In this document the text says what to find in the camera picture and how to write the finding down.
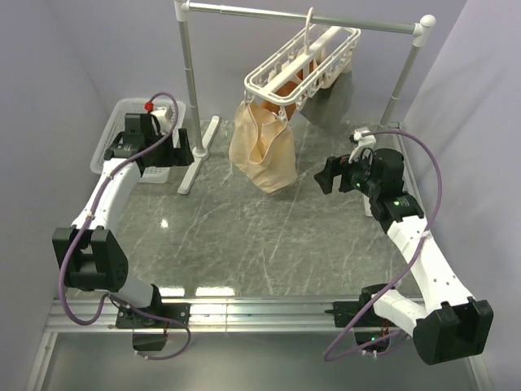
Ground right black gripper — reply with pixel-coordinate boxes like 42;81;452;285
313;147;381;199

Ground beige underwear shorts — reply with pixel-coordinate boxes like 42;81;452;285
229;102;297;194

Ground white clip drying hanger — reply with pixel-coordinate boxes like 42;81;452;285
243;8;361;121

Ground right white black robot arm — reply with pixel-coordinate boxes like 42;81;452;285
314;148;493;365

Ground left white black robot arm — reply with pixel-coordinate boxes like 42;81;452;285
52;107;195;327

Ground grey underwear on hanger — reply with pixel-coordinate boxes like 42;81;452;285
300;71;353;130

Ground orange underwear on hanger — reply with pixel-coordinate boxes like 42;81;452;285
259;70;304;122

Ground white perforated plastic basket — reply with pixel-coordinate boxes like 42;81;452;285
89;97;187;184

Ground white metal clothes rack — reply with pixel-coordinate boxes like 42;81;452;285
172;0;437;217

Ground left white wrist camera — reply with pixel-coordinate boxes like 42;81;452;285
144;102;174;134

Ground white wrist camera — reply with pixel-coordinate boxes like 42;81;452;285
144;102;174;134
348;127;376;163

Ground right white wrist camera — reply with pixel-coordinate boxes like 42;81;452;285
348;127;376;163

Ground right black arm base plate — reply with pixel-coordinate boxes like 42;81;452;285
332;299;408;329

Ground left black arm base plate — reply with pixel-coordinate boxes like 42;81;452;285
115;302;190;329

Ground aluminium mounting rail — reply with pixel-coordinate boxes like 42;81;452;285
44;297;357;333

